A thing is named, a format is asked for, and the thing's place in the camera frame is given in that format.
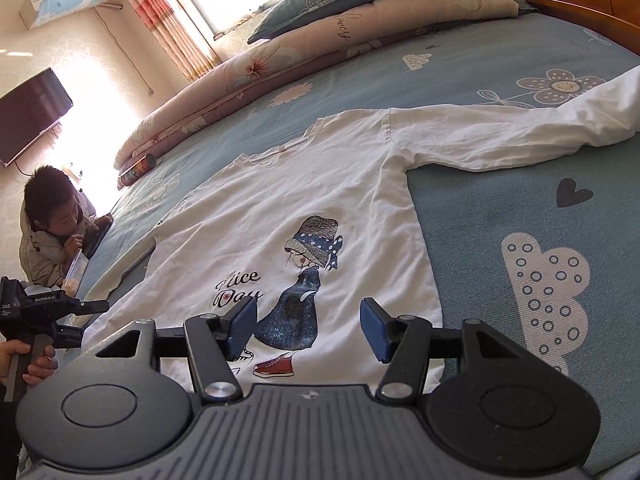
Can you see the person's left hand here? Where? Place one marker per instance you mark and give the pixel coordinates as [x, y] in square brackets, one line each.
[40, 365]

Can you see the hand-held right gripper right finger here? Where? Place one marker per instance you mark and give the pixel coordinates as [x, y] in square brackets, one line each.
[375, 330]

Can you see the white printed long-sleeve shirt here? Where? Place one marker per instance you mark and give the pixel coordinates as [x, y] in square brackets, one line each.
[300, 200]

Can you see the wall air conditioner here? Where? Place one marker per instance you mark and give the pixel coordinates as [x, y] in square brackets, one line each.
[65, 2]

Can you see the black television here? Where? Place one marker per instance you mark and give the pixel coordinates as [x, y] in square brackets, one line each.
[30, 115]

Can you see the clear plastic container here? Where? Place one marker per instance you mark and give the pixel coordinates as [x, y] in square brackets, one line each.
[77, 272]

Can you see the red snack can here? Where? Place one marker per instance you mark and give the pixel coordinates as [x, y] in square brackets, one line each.
[136, 171]

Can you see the person's left forearm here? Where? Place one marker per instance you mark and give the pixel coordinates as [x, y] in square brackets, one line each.
[6, 430]

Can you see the pink floral folded quilt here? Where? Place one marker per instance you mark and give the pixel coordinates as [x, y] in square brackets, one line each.
[250, 75]

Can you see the blue floral bed sheet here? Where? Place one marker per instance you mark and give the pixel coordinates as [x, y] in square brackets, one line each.
[475, 200]

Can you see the pink striped curtain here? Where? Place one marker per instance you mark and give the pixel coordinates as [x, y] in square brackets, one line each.
[160, 15]

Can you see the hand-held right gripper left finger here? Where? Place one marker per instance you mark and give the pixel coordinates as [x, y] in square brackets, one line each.
[242, 325]

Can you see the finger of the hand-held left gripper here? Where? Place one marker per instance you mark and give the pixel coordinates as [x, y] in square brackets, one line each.
[67, 338]
[85, 307]

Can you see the teal floral pillow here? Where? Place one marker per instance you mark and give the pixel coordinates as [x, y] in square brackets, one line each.
[325, 0]

